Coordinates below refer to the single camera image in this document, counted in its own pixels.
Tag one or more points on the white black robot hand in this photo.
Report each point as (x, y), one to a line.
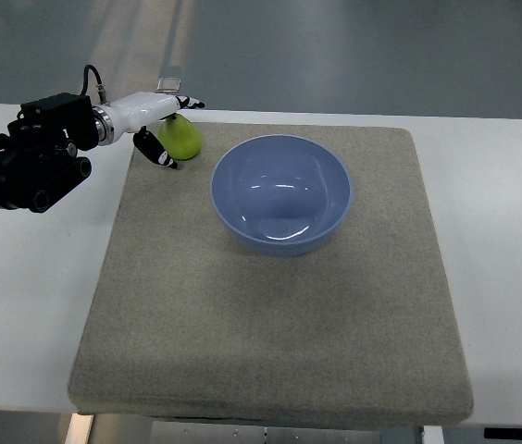
(140, 114)

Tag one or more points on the green pear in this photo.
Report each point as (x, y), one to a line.
(179, 137)

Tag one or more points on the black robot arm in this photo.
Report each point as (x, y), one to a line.
(39, 155)

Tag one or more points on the blue bowl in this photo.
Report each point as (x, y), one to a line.
(281, 195)

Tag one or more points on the floor outlet plate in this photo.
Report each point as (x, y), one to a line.
(168, 85)

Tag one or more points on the grey fabric mat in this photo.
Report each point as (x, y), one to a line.
(187, 324)

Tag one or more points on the metal table frame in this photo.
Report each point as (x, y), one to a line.
(109, 428)

